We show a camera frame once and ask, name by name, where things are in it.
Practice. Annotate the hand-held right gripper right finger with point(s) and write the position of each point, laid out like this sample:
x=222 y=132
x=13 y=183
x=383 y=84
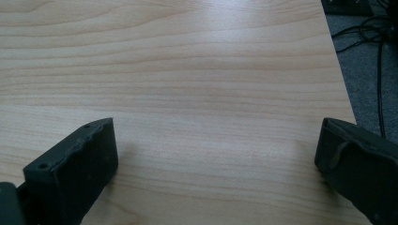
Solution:
x=363 y=168

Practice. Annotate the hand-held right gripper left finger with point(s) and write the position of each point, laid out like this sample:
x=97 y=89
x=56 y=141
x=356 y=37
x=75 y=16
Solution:
x=75 y=168

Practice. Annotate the black stand base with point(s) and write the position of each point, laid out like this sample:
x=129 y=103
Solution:
x=345 y=7

